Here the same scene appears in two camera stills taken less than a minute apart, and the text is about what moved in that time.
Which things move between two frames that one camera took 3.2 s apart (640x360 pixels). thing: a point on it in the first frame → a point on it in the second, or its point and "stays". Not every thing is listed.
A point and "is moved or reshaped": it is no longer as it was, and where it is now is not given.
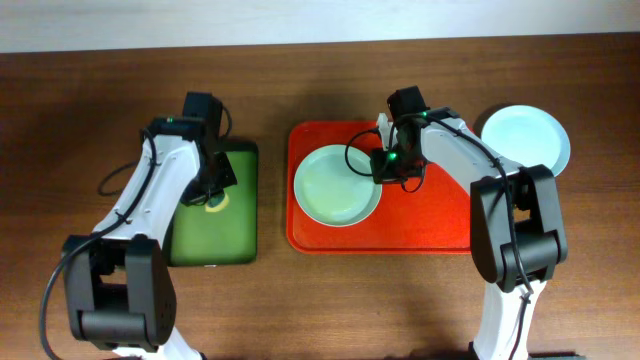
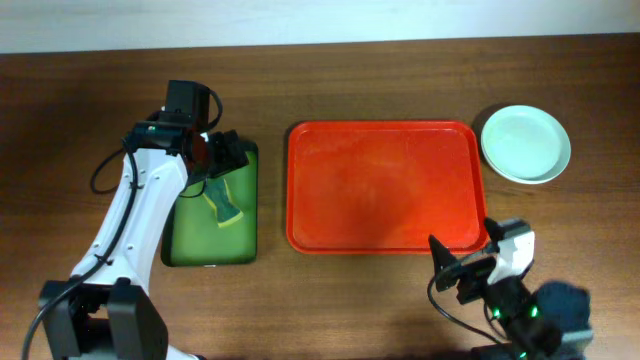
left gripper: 216,181 → 226,154
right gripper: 381,173 → 459,274
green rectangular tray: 201,237 stays
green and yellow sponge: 216,202 is moved or reshaped
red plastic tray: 434,218 stays
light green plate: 334,185 → 525,144
